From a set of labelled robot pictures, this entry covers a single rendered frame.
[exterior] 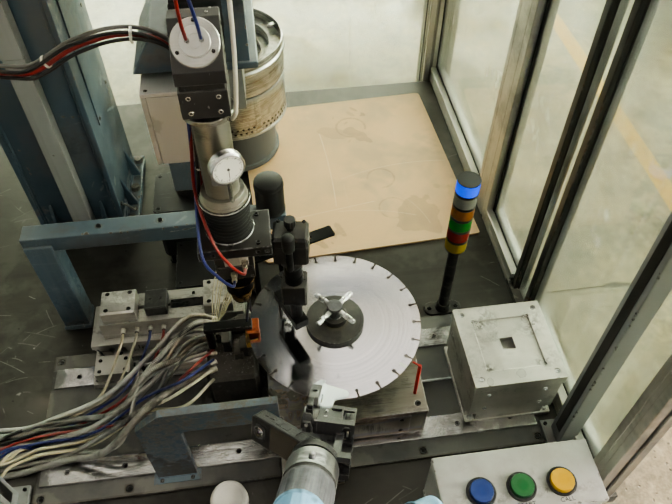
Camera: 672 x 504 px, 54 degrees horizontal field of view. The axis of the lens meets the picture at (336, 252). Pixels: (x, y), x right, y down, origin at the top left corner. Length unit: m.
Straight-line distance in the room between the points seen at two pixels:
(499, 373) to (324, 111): 1.06
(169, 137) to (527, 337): 0.79
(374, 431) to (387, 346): 0.19
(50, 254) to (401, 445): 0.79
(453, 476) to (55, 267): 0.87
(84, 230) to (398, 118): 1.03
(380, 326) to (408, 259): 0.40
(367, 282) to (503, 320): 0.29
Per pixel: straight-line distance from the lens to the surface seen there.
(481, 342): 1.34
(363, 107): 2.06
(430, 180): 1.83
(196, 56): 0.81
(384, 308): 1.29
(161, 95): 0.92
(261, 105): 1.69
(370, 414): 1.28
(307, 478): 0.88
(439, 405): 1.41
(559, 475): 1.23
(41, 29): 1.44
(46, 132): 1.54
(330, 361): 1.22
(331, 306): 1.22
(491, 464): 1.22
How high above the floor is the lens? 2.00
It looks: 50 degrees down
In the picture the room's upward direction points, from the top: straight up
